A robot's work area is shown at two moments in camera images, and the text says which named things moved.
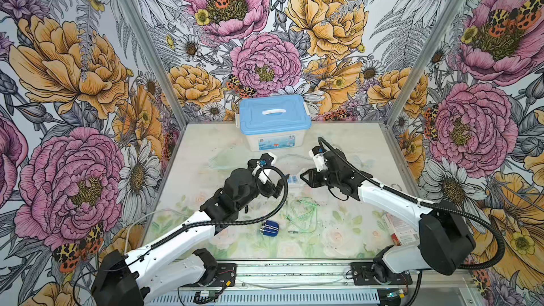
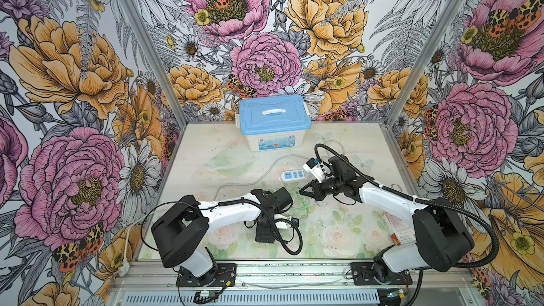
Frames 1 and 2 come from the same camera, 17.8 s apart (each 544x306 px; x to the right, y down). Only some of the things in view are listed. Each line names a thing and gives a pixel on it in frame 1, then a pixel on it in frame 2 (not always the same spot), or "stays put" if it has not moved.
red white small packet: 401,232 stays put
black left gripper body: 266,189 → 263,228
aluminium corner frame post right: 438,44 stays put
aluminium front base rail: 313,283 stays put
